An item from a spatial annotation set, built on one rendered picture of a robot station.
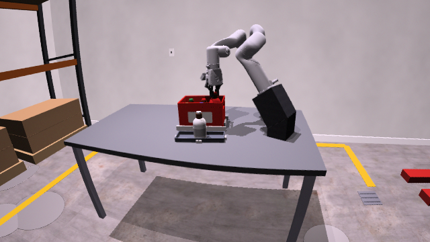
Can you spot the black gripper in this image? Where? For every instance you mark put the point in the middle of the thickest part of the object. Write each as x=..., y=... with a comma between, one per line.
x=213, y=78

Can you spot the white bottle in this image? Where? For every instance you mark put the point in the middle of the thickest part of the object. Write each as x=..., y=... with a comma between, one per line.
x=199, y=126

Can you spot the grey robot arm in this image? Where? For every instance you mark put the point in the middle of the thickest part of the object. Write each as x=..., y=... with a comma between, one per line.
x=244, y=54

